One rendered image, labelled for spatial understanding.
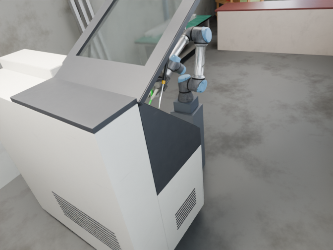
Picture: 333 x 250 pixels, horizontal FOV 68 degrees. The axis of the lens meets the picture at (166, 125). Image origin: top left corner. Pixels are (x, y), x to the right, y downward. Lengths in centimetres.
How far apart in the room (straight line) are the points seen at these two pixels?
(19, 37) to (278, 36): 480
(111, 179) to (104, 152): 16
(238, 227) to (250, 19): 463
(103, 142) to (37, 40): 307
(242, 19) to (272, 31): 68
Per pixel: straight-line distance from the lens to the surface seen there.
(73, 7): 419
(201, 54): 217
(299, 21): 597
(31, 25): 402
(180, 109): 237
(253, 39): 618
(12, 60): 216
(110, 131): 112
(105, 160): 116
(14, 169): 364
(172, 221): 201
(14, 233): 302
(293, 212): 264
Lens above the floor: 204
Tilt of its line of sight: 34 degrees down
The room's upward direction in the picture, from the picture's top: 8 degrees counter-clockwise
